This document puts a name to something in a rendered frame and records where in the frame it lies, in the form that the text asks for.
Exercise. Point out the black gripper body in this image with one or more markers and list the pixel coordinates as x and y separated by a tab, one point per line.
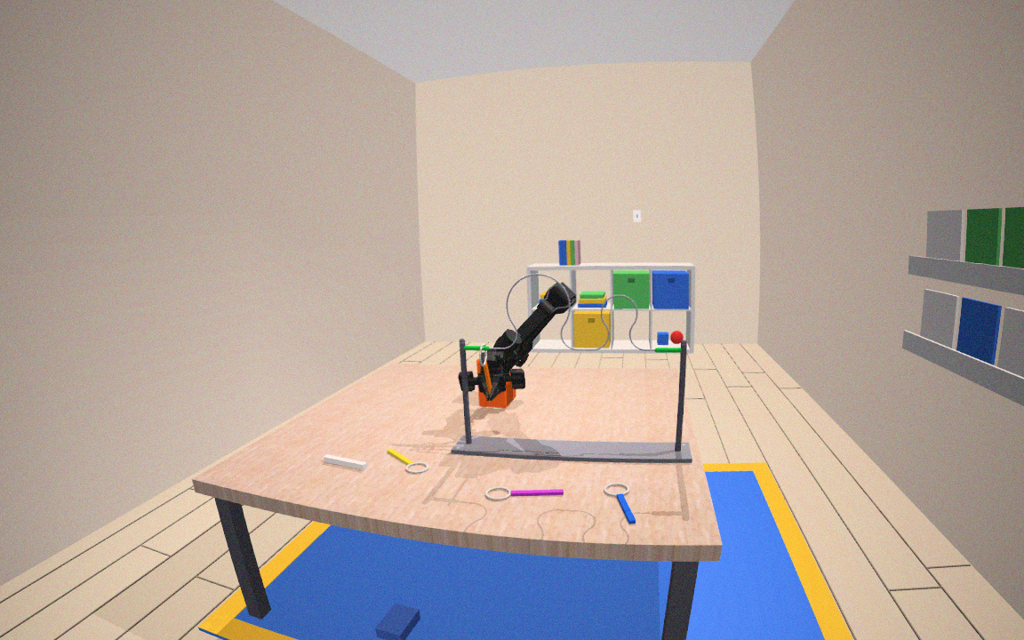
516	377

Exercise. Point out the white loop with blue handle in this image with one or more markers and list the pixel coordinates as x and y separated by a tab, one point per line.
622	502

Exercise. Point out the grey loop with yellow handle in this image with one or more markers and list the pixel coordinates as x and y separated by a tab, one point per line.
407	461

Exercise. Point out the purple wand with white loop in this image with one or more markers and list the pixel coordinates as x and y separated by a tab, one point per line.
524	493

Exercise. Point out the white rectangular bar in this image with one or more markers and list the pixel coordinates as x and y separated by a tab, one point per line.
345	462

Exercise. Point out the orange bar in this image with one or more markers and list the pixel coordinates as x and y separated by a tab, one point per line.
486	372

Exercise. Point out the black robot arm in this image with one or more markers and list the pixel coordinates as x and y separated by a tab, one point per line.
555	302

